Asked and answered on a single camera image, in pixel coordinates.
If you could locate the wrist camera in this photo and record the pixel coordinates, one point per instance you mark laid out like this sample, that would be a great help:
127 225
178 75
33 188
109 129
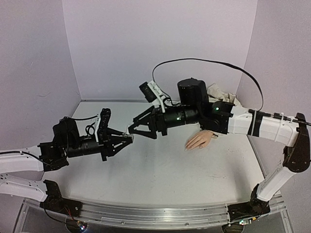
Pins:
154 95
102 125

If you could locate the beige jacket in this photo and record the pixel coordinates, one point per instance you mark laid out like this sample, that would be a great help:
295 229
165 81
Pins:
215 93

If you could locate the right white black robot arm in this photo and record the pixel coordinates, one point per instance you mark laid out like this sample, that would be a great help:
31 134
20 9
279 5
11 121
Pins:
225 117

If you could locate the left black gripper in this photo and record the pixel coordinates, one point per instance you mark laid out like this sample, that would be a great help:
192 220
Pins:
109 148

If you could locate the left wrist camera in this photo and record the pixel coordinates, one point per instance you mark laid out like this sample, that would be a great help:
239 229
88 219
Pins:
102 125

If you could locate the clear nail polish bottle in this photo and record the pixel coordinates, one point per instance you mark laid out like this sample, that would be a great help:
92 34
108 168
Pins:
130 136

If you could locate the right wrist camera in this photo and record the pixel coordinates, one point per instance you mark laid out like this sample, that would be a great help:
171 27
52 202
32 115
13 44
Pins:
154 95

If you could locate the aluminium front rail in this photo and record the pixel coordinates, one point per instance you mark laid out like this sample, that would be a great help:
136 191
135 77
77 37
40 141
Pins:
161 218

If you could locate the mannequin hand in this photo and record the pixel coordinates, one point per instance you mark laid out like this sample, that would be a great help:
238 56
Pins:
200 140

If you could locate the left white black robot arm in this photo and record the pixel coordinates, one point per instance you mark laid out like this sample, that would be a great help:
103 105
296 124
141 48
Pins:
28 160

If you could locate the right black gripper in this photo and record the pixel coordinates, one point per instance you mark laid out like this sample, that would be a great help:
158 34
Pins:
159 121

